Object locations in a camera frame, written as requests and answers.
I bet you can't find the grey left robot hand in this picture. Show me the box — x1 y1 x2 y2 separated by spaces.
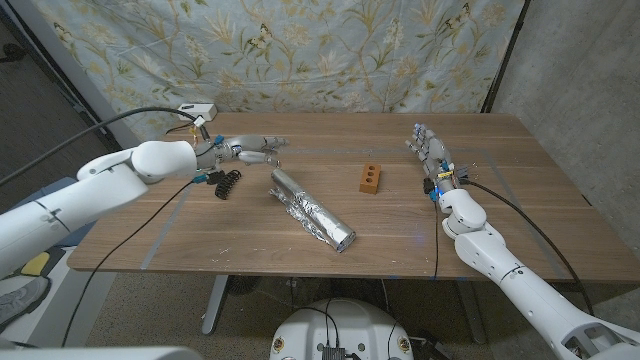
212 133 290 169

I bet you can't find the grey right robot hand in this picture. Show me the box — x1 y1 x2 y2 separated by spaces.
404 123 457 191

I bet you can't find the aluminum foil roll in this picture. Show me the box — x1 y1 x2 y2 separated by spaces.
268 168 357 254

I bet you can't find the white robot shoulder cover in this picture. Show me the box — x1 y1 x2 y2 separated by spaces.
0 346 204 360

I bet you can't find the orange wooden block with holes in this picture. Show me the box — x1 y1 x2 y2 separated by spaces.
358 163 382 195

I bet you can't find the black hair claw clip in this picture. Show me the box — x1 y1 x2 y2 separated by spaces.
214 169 243 201

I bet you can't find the white power strip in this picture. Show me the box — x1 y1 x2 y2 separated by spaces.
177 102 219 123

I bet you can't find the floral printed backdrop cloth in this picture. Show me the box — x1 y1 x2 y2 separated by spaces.
29 0 526 144

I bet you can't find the grey metal table leg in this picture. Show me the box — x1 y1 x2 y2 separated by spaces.
454 279 489 346
201 274 231 336

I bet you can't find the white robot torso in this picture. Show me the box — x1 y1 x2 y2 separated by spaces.
269 298 415 360

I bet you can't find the yellow flat object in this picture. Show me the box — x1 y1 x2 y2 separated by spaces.
19 251 51 277

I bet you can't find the black round knob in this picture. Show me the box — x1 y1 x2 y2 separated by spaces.
0 42 29 64

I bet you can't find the grey sneaker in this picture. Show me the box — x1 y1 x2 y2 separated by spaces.
0 275 52 326

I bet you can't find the black power cord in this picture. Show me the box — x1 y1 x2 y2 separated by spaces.
164 119 197 135

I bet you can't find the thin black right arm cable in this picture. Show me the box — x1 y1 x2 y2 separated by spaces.
430 197 440 280

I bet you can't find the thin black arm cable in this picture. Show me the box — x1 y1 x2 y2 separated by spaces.
60 178 197 348
430 197 440 280

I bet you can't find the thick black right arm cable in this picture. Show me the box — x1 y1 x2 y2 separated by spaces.
458 178 595 317

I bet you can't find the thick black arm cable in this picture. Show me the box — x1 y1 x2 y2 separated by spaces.
0 106 211 187
458 178 595 317

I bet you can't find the black backdrop frame pole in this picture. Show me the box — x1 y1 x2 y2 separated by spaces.
480 0 532 114

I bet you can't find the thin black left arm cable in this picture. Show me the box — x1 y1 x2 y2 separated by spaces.
60 178 197 348

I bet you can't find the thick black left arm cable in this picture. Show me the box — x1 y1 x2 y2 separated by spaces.
0 106 211 187

